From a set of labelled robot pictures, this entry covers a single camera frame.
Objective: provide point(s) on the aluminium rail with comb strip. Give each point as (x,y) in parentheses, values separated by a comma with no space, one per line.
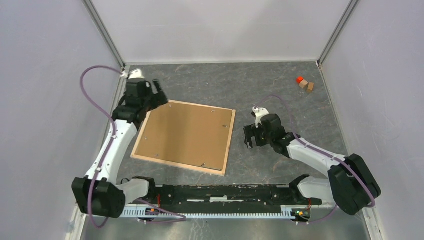
(143,210)

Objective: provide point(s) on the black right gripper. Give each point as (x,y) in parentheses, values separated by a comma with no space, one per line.
(250,131)

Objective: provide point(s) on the red cube block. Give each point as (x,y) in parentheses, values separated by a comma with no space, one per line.
(299,79)

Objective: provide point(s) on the brown cardboard backing board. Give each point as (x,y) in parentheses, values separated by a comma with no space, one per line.
(185,132)

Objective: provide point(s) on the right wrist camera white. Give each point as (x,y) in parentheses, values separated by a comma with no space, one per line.
(259,113)

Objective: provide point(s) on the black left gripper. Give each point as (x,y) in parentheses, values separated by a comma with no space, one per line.
(158,99)

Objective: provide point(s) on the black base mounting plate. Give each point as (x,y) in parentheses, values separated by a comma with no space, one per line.
(228,198)

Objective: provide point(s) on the rectangular wooden block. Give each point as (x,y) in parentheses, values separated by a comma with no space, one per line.
(310,87)

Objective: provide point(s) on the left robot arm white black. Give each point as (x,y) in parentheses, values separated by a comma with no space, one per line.
(109,159)

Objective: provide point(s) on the light wooden picture frame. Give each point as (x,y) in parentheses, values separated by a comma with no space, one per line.
(228,145)

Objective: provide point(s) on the small wooden cube block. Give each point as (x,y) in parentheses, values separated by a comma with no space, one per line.
(303,84)

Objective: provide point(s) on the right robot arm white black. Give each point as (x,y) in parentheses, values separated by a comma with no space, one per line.
(331,172)

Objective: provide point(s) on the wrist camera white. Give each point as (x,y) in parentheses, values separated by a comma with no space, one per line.
(259,113)
(134,74)

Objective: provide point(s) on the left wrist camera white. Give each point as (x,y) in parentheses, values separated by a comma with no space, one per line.
(134,74)

